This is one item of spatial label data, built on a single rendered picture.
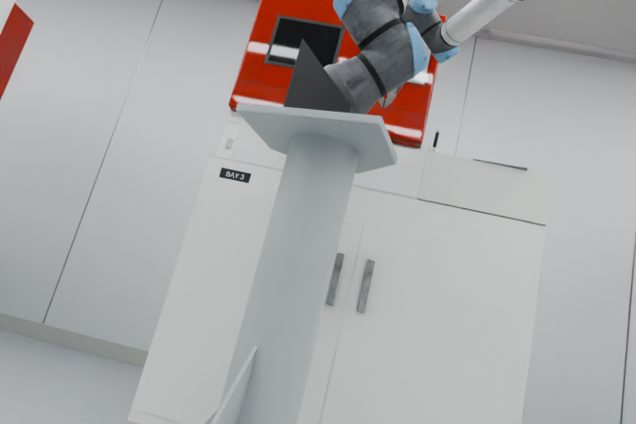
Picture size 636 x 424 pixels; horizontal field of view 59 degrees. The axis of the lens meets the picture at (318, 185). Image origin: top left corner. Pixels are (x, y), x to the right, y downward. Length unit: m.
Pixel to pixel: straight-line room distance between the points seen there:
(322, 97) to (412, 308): 0.62
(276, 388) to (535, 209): 0.87
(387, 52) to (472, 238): 0.57
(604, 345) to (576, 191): 0.97
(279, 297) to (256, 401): 0.20
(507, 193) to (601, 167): 2.56
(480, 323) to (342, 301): 0.36
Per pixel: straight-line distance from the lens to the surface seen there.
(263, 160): 1.62
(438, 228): 1.56
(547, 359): 3.79
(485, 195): 1.60
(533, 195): 1.64
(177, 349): 1.57
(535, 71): 4.30
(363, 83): 1.28
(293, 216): 1.16
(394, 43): 1.31
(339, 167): 1.20
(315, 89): 1.22
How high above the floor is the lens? 0.36
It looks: 16 degrees up
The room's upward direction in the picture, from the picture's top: 14 degrees clockwise
